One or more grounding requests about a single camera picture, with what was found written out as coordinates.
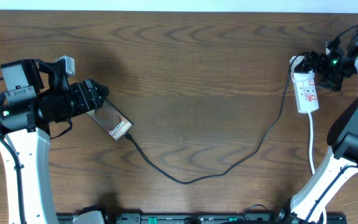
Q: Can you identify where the black USB charging cable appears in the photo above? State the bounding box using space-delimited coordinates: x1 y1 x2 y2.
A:
123 52 310 185

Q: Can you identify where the white power strip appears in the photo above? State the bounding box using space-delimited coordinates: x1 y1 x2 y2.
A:
290 56 319 114

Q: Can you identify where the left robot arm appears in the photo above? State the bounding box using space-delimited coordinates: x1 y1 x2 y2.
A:
0 56 109 223

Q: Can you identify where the Galaxy S25 Ultra smartphone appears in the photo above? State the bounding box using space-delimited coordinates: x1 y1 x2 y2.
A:
86 100 134 141

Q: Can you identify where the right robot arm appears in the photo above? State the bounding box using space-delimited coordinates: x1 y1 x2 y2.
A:
275 25 358 223

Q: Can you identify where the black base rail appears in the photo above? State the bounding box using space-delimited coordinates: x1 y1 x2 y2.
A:
56 212 347 224

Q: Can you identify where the white power strip cord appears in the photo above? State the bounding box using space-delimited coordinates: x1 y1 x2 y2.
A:
308 113 328 224

